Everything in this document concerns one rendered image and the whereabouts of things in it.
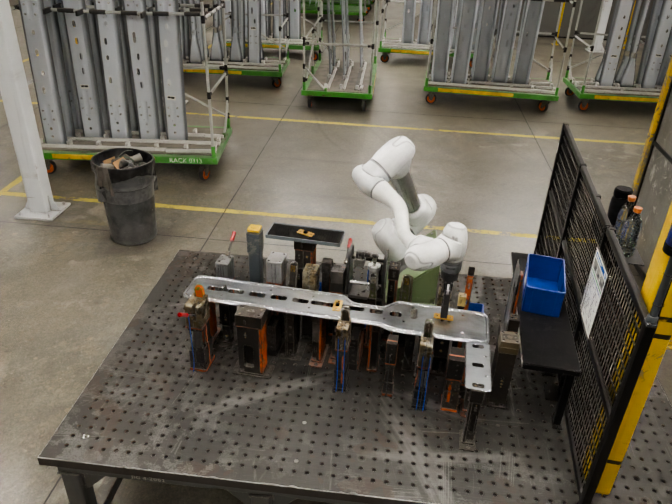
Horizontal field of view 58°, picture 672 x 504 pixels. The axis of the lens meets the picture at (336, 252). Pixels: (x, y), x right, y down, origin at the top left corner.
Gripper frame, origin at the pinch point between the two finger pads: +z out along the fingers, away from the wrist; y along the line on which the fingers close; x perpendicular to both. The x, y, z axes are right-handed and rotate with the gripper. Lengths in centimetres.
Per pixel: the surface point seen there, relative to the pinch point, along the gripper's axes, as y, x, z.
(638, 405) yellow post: 53, 65, -8
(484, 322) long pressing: -2.8, 17.8, 6.0
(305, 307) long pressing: 5, -61, 5
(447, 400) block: 22.9, 5.6, 30.3
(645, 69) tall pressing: -759, 269, 52
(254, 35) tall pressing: -716, -317, 32
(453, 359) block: 22.9, 5.4, 7.9
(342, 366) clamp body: 21, -40, 22
